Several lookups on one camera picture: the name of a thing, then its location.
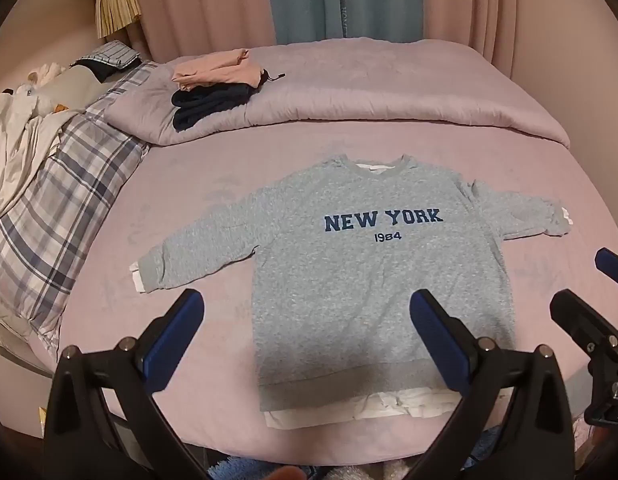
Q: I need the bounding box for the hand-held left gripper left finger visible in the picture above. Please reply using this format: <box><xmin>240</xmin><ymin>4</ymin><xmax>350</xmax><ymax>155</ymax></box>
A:
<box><xmin>43</xmin><ymin>288</ymin><xmax>210</xmax><ymax>480</ymax></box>

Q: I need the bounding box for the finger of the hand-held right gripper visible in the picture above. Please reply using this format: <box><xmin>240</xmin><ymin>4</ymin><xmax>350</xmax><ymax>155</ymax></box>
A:
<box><xmin>595</xmin><ymin>247</ymin><xmax>618</xmax><ymax>292</ymax></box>
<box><xmin>550</xmin><ymin>289</ymin><xmax>618</xmax><ymax>362</ymax></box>

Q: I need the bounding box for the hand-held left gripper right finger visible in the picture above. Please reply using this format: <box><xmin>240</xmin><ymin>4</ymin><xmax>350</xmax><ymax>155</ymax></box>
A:
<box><xmin>404</xmin><ymin>289</ymin><xmax>576</xmax><ymax>480</ymax></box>

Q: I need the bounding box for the grey lettered sweatshirt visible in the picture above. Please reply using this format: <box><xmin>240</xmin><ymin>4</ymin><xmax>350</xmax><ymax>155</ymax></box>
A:
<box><xmin>130</xmin><ymin>154</ymin><xmax>574</xmax><ymax>431</ymax></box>

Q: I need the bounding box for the pink bed sheet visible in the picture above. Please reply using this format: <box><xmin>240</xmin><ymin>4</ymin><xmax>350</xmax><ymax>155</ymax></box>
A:
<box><xmin>54</xmin><ymin>130</ymin><xmax>618</xmax><ymax>461</ymax></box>

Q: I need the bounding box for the plaid pillow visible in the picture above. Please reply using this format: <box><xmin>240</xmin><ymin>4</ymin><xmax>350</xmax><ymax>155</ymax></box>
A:
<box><xmin>0</xmin><ymin>60</ymin><xmax>160</xmax><ymax>361</ymax></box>

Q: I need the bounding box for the navy folded garment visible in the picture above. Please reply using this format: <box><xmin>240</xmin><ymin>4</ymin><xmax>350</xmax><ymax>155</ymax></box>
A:
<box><xmin>171</xmin><ymin>72</ymin><xmax>286</xmax><ymax>133</ymax></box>

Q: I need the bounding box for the white crumpled cloth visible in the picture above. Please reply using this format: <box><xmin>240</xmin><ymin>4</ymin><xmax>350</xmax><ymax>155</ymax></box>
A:
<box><xmin>0</xmin><ymin>91</ymin><xmax>80</xmax><ymax>221</ymax></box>

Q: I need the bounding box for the pink comforter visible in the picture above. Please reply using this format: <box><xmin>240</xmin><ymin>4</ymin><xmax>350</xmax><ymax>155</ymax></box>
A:
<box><xmin>104</xmin><ymin>40</ymin><xmax>572</xmax><ymax>148</ymax></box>

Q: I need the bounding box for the peach folded garment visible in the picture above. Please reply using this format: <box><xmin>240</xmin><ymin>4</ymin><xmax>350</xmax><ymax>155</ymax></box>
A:
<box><xmin>170</xmin><ymin>48</ymin><xmax>264</xmax><ymax>93</ymax></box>

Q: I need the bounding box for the beige pillow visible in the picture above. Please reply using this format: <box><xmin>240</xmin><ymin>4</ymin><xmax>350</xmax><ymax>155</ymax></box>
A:
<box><xmin>36</xmin><ymin>65</ymin><xmax>114</xmax><ymax>112</ymax></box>

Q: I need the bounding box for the black folded cloth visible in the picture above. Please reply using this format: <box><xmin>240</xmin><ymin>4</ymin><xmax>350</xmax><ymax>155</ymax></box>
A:
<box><xmin>70</xmin><ymin>57</ymin><xmax>120</xmax><ymax>82</ymax></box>

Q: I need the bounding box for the white plush toy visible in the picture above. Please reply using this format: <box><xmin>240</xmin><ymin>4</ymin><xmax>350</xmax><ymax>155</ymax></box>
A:
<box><xmin>14</xmin><ymin>62</ymin><xmax>66</xmax><ymax>96</ymax></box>

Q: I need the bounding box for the yellow striped valance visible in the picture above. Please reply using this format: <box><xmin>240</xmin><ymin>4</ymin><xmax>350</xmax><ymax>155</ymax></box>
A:
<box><xmin>95</xmin><ymin>0</ymin><xmax>142</xmax><ymax>39</ymax></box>

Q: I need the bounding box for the teal curtain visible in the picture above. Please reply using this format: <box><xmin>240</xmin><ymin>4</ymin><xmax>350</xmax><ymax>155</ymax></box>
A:
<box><xmin>263</xmin><ymin>0</ymin><xmax>430</xmax><ymax>47</ymax></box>

